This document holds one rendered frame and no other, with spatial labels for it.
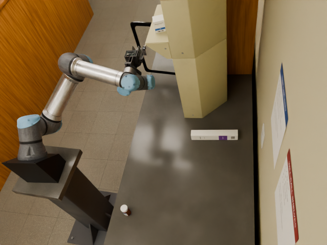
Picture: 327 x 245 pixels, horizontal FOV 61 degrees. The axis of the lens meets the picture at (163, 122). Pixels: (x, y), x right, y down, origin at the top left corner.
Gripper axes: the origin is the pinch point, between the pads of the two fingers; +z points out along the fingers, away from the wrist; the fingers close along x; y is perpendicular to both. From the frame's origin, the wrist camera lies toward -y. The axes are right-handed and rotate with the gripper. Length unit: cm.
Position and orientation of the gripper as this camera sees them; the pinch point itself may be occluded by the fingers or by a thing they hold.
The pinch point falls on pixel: (138, 49)
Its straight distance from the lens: 170.9
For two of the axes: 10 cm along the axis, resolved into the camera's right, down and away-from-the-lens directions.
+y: -1.9, -5.9, -7.9
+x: -9.7, -0.3, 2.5
